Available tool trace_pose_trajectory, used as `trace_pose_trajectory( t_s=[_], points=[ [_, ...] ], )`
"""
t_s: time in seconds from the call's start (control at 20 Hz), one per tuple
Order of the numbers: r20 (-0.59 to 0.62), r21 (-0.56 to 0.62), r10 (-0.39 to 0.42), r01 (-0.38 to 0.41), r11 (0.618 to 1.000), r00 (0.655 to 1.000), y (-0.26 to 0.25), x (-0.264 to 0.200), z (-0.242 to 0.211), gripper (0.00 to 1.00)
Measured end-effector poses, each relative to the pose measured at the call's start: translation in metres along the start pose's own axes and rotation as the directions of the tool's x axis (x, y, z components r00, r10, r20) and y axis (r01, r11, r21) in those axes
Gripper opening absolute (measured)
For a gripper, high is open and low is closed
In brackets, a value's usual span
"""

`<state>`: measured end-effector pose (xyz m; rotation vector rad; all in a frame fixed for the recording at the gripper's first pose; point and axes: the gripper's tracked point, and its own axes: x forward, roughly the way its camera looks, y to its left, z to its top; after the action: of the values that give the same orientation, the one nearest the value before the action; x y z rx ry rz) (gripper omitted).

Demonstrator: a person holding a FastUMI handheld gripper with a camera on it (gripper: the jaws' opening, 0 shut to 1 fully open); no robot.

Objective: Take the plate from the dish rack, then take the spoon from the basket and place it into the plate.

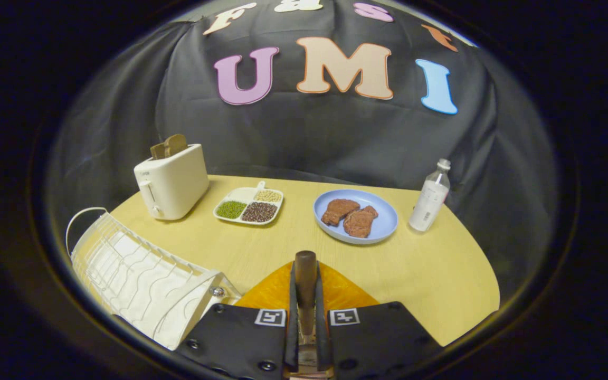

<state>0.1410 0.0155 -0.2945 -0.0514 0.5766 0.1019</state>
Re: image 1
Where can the white toaster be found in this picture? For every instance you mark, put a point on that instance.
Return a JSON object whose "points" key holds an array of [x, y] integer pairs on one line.
{"points": [[174, 184]]}

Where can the brown toast slice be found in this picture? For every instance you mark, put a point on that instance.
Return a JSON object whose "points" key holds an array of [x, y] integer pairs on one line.
{"points": [[157, 151], [176, 144]]}

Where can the brown meat piece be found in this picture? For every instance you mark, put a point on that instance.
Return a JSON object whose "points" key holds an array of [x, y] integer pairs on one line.
{"points": [[360, 222], [339, 210]]}

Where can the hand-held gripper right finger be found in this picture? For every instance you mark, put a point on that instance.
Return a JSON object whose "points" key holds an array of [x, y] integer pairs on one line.
{"points": [[323, 327]]}

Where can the pile of yellow beans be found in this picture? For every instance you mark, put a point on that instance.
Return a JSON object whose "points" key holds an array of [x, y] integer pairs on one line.
{"points": [[268, 196]]}

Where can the white divided tray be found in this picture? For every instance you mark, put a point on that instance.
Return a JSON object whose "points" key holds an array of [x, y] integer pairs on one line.
{"points": [[245, 195]]}

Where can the pile of green beans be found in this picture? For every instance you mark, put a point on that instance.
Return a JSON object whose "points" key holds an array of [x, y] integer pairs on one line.
{"points": [[231, 209]]}

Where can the clear plastic bottle white label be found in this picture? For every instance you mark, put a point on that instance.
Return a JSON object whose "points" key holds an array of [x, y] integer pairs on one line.
{"points": [[429, 200]]}

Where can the pile of dark beans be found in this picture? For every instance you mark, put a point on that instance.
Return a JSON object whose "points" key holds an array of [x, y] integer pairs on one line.
{"points": [[259, 212]]}

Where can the black backdrop cloth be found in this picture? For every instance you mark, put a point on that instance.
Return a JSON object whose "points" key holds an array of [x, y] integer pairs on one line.
{"points": [[335, 142]]}

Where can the blue plate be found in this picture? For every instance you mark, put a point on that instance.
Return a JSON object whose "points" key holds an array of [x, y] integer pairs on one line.
{"points": [[380, 221]]}

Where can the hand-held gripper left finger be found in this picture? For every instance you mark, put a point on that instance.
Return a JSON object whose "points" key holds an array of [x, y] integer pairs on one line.
{"points": [[293, 316]]}

